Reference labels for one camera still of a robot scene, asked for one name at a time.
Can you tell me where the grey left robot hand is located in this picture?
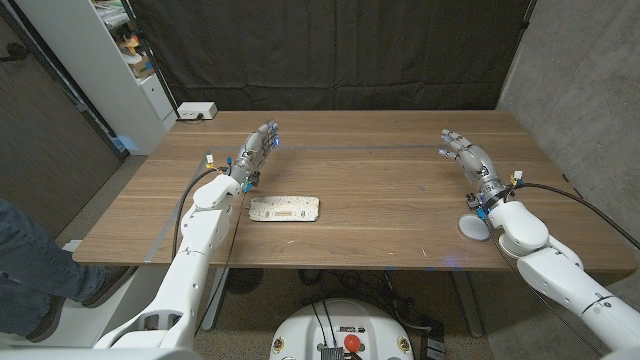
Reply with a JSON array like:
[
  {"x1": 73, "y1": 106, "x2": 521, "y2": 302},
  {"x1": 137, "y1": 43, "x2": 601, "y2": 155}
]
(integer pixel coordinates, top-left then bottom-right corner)
[{"x1": 228, "y1": 118, "x2": 280, "y2": 194}]

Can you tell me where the brown shoe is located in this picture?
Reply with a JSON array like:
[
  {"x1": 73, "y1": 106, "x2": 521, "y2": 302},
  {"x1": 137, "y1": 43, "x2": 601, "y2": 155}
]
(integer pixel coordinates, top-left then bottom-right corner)
[
  {"x1": 81, "y1": 265, "x2": 132, "y2": 309},
  {"x1": 25, "y1": 294, "x2": 66, "y2": 344}
]

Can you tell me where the white power outlet box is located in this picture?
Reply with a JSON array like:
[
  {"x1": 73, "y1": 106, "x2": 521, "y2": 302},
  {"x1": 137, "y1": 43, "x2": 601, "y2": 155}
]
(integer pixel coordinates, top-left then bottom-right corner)
[{"x1": 177, "y1": 101, "x2": 219, "y2": 121}]

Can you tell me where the yellow toy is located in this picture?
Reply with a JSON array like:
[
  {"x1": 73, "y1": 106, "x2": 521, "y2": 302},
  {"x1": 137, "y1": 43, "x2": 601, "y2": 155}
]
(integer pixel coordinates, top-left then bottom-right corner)
[{"x1": 118, "y1": 34, "x2": 142, "y2": 57}]

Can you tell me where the white round jar lid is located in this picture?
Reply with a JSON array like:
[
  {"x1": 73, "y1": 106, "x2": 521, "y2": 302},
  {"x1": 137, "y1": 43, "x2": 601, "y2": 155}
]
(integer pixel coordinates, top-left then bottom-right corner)
[{"x1": 457, "y1": 213, "x2": 493, "y2": 243}]

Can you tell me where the person leg in jeans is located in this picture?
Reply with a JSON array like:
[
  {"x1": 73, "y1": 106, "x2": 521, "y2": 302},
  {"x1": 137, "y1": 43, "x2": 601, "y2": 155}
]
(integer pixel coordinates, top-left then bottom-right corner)
[{"x1": 0, "y1": 198, "x2": 108, "y2": 338}]

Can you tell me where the black floor cable bundle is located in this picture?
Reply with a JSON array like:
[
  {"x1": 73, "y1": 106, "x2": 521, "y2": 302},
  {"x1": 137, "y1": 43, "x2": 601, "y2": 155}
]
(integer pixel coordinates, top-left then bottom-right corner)
[{"x1": 298, "y1": 269, "x2": 444, "y2": 334}]

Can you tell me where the grey table leg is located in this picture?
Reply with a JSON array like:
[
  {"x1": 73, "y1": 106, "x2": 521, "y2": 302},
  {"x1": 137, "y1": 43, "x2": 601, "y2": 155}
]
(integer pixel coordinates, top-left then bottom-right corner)
[
  {"x1": 449, "y1": 270, "x2": 484, "y2": 339},
  {"x1": 201, "y1": 267, "x2": 232, "y2": 332}
]

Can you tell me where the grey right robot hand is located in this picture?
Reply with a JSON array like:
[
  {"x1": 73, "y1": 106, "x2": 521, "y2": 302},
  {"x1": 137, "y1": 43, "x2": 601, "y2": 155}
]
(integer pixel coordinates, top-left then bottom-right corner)
[{"x1": 438, "y1": 128, "x2": 509, "y2": 210}]

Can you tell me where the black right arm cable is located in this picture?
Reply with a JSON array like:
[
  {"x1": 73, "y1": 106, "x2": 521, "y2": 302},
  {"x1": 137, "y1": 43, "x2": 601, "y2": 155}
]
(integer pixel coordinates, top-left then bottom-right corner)
[{"x1": 513, "y1": 181, "x2": 640, "y2": 251}]

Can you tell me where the white robot torso base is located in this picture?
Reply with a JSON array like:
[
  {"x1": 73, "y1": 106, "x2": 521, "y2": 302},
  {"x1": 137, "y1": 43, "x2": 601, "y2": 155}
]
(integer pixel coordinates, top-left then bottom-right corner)
[{"x1": 269, "y1": 298, "x2": 415, "y2": 360}]

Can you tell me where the black door handle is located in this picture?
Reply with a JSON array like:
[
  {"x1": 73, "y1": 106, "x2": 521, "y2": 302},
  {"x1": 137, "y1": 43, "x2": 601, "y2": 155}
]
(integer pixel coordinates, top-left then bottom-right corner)
[{"x1": 0, "y1": 42, "x2": 30, "y2": 64}]

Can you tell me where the black backdrop stand pole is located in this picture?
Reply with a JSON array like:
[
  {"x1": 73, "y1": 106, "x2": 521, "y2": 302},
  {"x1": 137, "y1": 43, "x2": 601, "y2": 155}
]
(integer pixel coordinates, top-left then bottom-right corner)
[{"x1": 119, "y1": 0, "x2": 181, "y2": 120}]

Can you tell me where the cardboard box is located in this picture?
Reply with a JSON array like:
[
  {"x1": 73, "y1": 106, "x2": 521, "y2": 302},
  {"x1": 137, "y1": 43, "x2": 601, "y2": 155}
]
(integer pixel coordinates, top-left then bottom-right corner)
[{"x1": 130, "y1": 53, "x2": 156, "y2": 79}]

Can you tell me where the black round floor base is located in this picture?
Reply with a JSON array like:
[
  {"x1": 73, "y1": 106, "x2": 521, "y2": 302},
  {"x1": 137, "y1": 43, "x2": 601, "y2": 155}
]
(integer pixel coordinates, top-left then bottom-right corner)
[{"x1": 224, "y1": 268, "x2": 265, "y2": 296}]

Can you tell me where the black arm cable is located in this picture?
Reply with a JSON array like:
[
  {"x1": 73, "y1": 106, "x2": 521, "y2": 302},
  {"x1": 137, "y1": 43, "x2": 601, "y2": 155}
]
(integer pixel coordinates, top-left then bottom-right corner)
[
  {"x1": 513, "y1": 181, "x2": 640, "y2": 251},
  {"x1": 171, "y1": 166, "x2": 230, "y2": 261}
]

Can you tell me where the white floor platform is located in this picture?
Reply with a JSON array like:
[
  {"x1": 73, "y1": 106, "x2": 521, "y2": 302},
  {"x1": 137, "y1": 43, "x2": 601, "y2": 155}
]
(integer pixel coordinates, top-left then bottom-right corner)
[{"x1": 0, "y1": 239, "x2": 169, "y2": 349}]

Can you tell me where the white shelf cabinet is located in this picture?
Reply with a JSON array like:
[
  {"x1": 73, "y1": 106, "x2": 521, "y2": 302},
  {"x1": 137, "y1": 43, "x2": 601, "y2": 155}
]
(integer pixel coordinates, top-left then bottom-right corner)
[{"x1": 14, "y1": 0, "x2": 178, "y2": 156}]

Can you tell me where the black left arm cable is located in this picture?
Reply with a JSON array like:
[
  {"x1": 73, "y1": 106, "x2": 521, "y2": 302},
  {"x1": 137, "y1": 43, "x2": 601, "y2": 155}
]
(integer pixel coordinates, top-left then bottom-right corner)
[{"x1": 171, "y1": 166, "x2": 230, "y2": 261}]

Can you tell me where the black backdrop curtain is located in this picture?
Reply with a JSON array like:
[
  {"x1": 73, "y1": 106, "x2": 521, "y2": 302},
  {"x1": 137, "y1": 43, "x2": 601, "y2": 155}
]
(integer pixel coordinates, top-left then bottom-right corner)
[{"x1": 127, "y1": 0, "x2": 536, "y2": 112}]

